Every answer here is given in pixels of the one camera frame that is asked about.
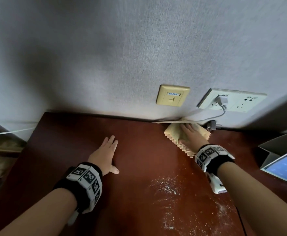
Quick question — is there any black wristband with marker tiles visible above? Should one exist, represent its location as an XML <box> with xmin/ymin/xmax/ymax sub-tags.
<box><xmin>194</xmin><ymin>144</ymin><xmax>235</xmax><ymax>174</ymax></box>
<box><xmin>54</xmin><ymin>162</ymin><xmax>103</xmax><ymax>215</ymax></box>

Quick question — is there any person's left forearm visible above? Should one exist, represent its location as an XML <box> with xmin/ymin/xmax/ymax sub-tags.
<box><xmin>0</xmin><ymin>188</ymin><xmax>78</xmax><ymax>236</ymax></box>

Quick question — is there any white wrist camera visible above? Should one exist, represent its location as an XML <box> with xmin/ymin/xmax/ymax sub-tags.
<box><xmin>67</xmin><ymin>211</ymin><xmax>79</xmax><ymax>226</ymax></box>
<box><xmin>205</xmin><ymin>172</ymin><xmax>227</xmax><ymax>195</ymax></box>

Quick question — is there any person's left hand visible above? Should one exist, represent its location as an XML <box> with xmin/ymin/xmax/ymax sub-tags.
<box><xmin>88</xmin><ymin>135</ymin><xmax>120</xmax><ymax>176</ymax></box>

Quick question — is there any white power plug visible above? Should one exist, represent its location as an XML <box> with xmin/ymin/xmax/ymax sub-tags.
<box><xmin>216</xmin><ymin>95</ymin><xmax>229</xmax><ymax>107</ymax></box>

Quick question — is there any spilled white powder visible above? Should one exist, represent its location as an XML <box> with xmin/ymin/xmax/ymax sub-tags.
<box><xmin>147</xmin><ymin>175</ymin><xmax>235</xmax><ymax>236</ymax></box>

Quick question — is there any thin black cable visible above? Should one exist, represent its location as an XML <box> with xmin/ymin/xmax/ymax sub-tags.
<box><xmin>235</xmin><ymin>206</ymin><xmax>247</xmax><ymax>236</ymax></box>

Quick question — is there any grey box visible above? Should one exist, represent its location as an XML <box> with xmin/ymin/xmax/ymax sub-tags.
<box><xmin>257</xmin><ymin>131</ymin><xmax>287</xmax><ymax>170</ymax></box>

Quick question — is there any yellow cleaning cloth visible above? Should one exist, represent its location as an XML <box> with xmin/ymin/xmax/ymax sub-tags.
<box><xmin>164</xmin><ymin>120</ymin><xmax>211</xmax><ymax>159</ymax></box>

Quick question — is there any white power outlet plate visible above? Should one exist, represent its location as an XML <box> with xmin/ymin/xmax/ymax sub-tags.
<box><xmin>197</xmin><ymin>88</ymin><xmax>268</xmax><ymax>113</ymax></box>

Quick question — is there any person's right hand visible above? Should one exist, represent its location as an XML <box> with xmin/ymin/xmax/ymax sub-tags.
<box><xmin>179</xmin><ymin>123</ymin><xmax>209</xmax><ymax>154</ymax></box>

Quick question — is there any black power plug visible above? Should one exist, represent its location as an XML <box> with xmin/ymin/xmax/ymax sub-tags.
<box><xmin>205</xmin><ymin>120</ymin><xmax>223</xmax><ymax>132</ymax></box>

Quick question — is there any wooden side shelf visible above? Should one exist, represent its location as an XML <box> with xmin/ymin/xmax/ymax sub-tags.
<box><xmin>0</xmin><ymin>117</ymin><xmax>28</xmax><ymax>202</ymax></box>

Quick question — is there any blue screen with silver frame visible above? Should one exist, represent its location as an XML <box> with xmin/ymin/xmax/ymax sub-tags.
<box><xmin>260</xmin><ymin>147</ymin><xmax>287</xmax><ymax>188</ymax></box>

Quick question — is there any person's right forearm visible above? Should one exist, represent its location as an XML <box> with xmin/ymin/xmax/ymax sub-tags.
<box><xmin>217</xmin><ymin>161</ymin><xmax>287</xmax><ymax>236</ymax></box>

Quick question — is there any thin white cable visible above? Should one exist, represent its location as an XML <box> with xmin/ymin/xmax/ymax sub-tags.
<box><xmin>0</xmin><ymin>127</ymin><xmax>39</xmax><ymax>136</ymax></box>

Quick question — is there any beige network wall socket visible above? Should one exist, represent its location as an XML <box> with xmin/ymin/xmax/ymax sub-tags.
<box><xmin>156</xmin><ymin>84</ymin><xmax>191</xmax><ymax>107</ymax></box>

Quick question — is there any white power cable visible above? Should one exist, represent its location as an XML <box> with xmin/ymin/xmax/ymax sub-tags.
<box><xmin>151</xmin><ymin>105</ymin><xmax>227</xmax><ymax>124</ymax></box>

